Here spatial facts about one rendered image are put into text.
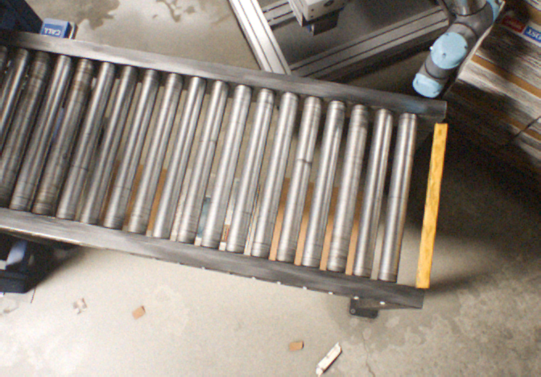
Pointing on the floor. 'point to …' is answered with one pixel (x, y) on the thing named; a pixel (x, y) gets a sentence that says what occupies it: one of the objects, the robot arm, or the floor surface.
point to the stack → (501, 95)
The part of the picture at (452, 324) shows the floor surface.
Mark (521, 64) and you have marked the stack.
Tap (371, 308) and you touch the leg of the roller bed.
